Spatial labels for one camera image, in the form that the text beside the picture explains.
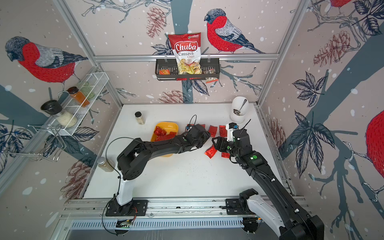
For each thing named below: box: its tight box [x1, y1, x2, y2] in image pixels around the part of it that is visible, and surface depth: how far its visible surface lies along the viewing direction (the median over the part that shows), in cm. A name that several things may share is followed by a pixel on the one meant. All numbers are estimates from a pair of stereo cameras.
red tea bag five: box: [221, 152, 231, 159], surface depth 94 cm
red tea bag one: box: [219, 125, 228, 137], surface depth 103 cm
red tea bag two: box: [208, 125, 218, 138], surface depth 105 cm
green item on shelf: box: [80, 81, 95, 100], surface depth 79 cm
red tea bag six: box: [204, 144, 218, 159], surface depth 94 cm
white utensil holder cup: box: [230, 96, 249, 123], surface depth 106 cm
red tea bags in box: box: [154, 126, 177, 142], surface depth 102 cm
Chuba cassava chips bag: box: [168, 32, 203, 75], surface depth 85 cm
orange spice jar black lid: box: [67, 86, 90, 108], surface depth 74 cm
